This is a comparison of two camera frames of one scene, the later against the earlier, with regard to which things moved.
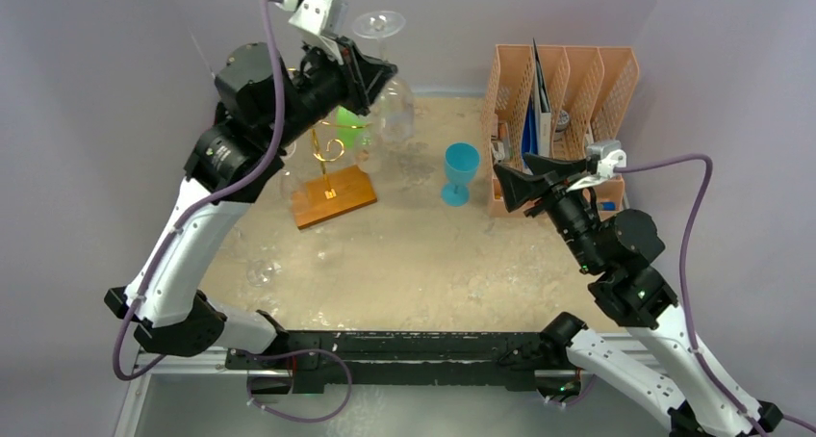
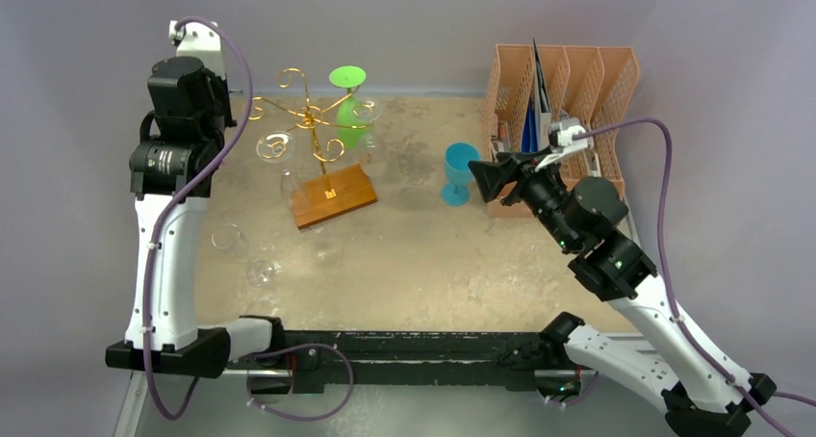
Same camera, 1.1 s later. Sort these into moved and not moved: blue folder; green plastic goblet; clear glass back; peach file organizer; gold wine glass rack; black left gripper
Moved: clear glass back; black left gripper
Not moved: blue folder; peach file organizer; green plastic goblet; gold wine glass rack
